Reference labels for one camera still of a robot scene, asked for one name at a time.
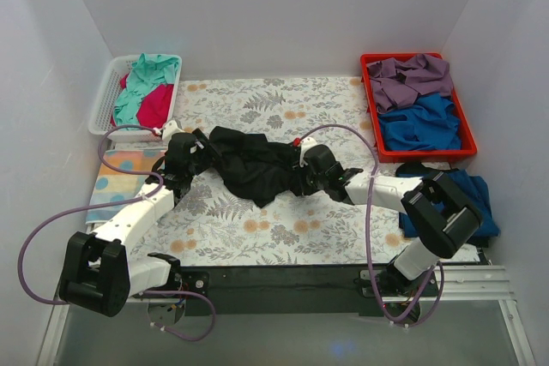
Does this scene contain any purple t-shirt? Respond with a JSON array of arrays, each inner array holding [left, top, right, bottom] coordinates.
[[366, 54, 454, 114]]

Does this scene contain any white plastic basket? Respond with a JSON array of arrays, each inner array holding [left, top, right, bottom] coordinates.
[[88, 54, 181, 143]]

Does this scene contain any aluminium rail frame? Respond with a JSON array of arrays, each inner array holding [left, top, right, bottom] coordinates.
[[38, 264, 534, 365]]

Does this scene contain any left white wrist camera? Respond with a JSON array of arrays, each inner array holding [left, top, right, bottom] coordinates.
[[161, 119, 184, 141]]

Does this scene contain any floral patterned table mat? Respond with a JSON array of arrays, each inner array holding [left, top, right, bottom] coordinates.
[[84, 76, 481, 267]]

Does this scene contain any purple cable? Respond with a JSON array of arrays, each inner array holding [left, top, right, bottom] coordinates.
[[299, 123, 445, 324], [16, 124, 216, 342]]

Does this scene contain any magenta t-shirt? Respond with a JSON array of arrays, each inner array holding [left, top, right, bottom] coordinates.
[[110, 75, 174, 128]]

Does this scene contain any colourful checked towel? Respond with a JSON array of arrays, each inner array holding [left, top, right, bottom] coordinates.
[[86, 148, 165, 225]]

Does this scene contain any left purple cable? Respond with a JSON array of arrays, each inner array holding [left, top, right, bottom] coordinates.
[[16, 124, 216, 342]]

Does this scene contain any blue t-shirt in bin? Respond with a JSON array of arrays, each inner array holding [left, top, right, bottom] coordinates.
[[378, 93, 462, 152]]

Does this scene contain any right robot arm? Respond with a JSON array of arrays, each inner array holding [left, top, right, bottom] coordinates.
[[299, 141, 483, 296]]

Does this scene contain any folded blue t-shirt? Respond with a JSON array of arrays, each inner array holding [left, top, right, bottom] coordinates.
[[395, 162, 500, 248]]

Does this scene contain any black t-shirt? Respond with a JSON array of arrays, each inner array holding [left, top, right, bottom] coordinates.
[[209, 126, 317, 208]]

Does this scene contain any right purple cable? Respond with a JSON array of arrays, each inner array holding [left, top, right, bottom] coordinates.
[[299, 123, 445, 324]]

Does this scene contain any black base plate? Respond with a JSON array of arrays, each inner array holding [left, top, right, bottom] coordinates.
[[181, 265, 383, 317]]

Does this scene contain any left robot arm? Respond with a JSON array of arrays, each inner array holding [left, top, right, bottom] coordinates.
[[59, 129, 209, 317]]

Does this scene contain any teal t-shirt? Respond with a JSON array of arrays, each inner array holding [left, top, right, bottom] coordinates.
[[112, 52, 181, 130]]

